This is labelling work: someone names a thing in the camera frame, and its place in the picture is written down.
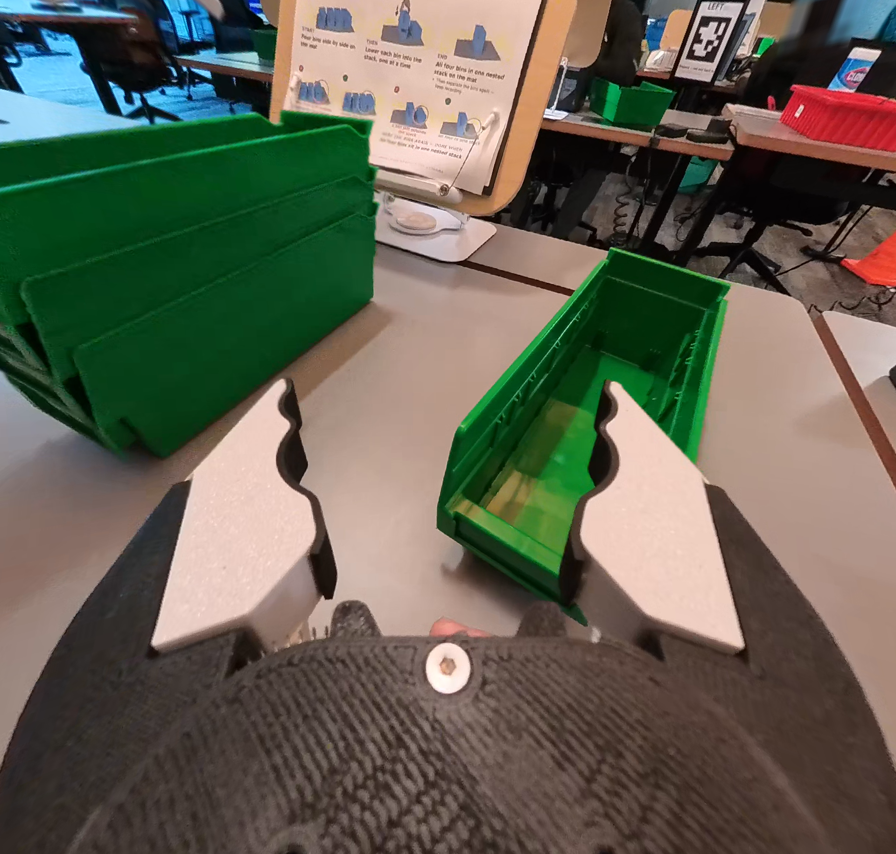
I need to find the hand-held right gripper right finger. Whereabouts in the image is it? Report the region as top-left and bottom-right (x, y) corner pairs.
(560, 380), (746, 655)

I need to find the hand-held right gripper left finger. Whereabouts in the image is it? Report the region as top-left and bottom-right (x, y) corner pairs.
(149, 378), (338, 655)

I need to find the grey neighbour desk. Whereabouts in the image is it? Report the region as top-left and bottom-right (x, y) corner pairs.
(0, 88), (134, 143)
(815, 310), (896, 480)

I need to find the black desk gadget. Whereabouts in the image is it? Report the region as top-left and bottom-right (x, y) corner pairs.
(654, 118), (732, 145)

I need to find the black office chair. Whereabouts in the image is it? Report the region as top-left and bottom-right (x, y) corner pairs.
(98, 0), (188, 125)

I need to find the wooden table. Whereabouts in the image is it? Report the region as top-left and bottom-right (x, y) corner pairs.
(542, 109), (736, 162)
(721, 102), (896, 173)
(175, 53), (275, 84)

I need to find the printed instruction sheet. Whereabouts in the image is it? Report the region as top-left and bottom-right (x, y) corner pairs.
(294, 0), (561, 196)

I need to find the orange traffic cone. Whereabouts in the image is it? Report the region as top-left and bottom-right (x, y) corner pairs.
(840, 233), (896, 287)

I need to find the white stand base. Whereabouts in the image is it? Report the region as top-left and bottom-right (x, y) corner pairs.
(374, 193), (498, 264)

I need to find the wooden board stand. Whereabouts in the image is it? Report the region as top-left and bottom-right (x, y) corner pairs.
(269, 0), (578, 217)

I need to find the teal waste bin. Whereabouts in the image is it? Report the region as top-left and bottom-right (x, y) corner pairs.
(678, 156), (720, 195)

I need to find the tan rounded board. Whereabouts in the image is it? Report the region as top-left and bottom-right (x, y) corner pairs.
(570, 0), (617, 69)

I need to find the red plastic bin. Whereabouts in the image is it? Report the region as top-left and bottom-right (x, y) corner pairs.
(779, 84), (896, 152)

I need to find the black white marker tag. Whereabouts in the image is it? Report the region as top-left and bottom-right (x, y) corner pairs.
(673, 0), (753, 85)

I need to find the blue white canister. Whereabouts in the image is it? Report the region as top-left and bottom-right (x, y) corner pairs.
(828, 46), (883, 92)

